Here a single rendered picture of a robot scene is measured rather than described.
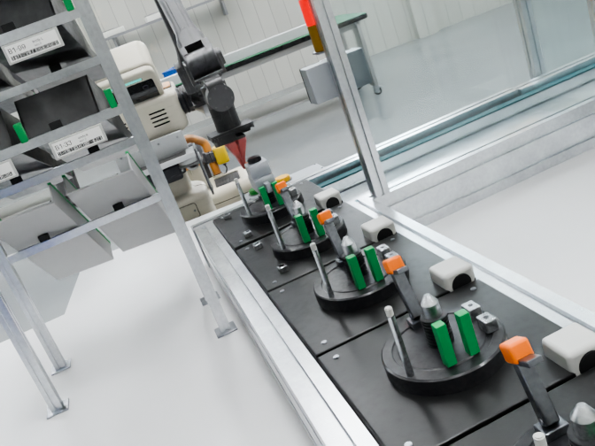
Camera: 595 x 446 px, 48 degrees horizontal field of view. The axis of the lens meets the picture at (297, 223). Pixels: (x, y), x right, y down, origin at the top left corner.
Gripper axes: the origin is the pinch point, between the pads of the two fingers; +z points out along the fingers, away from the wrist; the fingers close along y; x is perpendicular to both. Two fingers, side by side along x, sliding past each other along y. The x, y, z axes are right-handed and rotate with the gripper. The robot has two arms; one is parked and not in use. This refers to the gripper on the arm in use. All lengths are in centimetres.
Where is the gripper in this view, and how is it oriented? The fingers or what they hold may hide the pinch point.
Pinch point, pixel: (243, 165)
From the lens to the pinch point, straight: 155.2
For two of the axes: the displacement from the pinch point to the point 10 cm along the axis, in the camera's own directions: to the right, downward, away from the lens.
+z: 3.2, 8.9, 3.3
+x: -2.9, -2.4, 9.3
